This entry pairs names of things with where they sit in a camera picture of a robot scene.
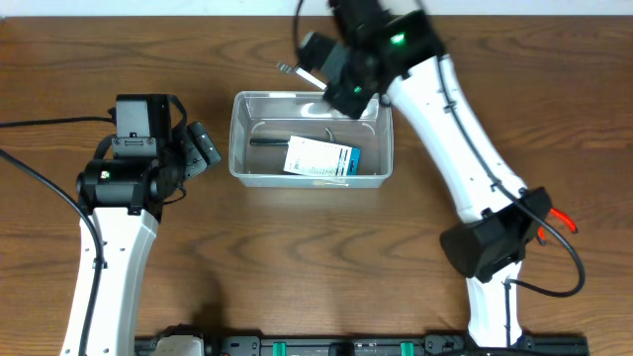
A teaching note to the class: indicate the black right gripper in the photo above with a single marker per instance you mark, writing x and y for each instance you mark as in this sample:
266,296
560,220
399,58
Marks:
349,109

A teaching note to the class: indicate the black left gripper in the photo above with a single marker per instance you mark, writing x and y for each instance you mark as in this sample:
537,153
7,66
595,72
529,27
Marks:
193,162

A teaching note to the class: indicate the small black-handled hammer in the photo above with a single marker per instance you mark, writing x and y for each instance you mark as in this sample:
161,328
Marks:
266,141

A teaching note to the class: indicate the clear plastic container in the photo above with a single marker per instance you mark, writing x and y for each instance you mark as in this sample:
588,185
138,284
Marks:
283,114

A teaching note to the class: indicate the silver wrench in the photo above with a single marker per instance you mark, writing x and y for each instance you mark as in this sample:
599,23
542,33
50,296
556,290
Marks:
297,70

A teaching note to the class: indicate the white and teal box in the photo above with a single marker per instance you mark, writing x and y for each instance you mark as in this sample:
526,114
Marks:
311,157

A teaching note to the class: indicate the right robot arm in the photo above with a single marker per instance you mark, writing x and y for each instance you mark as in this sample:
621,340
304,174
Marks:
404,59

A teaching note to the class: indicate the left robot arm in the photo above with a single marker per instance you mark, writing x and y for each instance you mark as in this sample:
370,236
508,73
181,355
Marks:
121,195

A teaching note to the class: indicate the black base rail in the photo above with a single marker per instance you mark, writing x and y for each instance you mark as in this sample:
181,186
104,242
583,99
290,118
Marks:
186,340

